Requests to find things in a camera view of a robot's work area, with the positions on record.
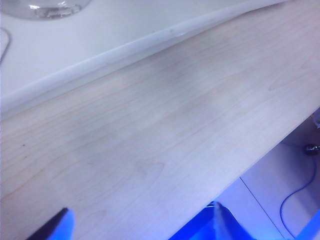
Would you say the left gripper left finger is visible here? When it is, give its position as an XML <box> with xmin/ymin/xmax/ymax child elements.
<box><xmin>24</xmin><ymin>207</ymin><xmax>76</xmax><ymax>240</ymax></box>

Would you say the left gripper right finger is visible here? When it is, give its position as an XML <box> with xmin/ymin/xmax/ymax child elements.
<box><xmin>168</xmin><ymin>200</ymin><xmax>259</xmax><ymax>240</ymax></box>

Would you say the clear plastic jar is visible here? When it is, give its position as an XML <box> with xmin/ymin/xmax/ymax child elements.
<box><xmin>3</xmin><ymin>0</ymin><xmax>93</xmax><ymax>21</ymax></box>

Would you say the silver metal caster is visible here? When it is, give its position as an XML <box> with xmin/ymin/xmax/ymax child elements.
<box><xmin>304</xmin><ymin>143</ymin><xmax>320</xmax><ymax>157</ymax></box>

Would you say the white desk riser platform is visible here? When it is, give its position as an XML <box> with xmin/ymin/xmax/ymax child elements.
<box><xmin>0</xmin><ymin>0</ymin><xmax>303</xmax><ymax>120</ymax></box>

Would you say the thin blue cable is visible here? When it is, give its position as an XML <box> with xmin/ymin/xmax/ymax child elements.
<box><xmin>279</xmin><ymin>156</ymin><xmax>318</xmax><ymax>240</ymax></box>

